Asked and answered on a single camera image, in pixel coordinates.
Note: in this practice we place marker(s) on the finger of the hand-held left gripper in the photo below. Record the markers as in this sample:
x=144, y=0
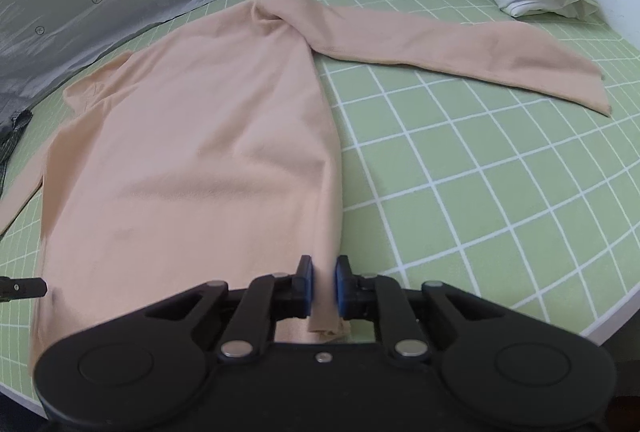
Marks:
x=25, y=288

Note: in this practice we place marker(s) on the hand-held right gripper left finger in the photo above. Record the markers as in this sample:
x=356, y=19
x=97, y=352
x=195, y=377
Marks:
x=303, y=288

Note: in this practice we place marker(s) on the beige long-sleeve shirt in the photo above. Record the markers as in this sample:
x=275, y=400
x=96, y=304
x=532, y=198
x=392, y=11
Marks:
x=200, y=151

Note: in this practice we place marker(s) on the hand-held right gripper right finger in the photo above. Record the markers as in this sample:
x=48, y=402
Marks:
x=343, y=288

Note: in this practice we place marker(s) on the dark patterned cloth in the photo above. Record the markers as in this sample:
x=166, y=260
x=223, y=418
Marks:
x=12, y=136

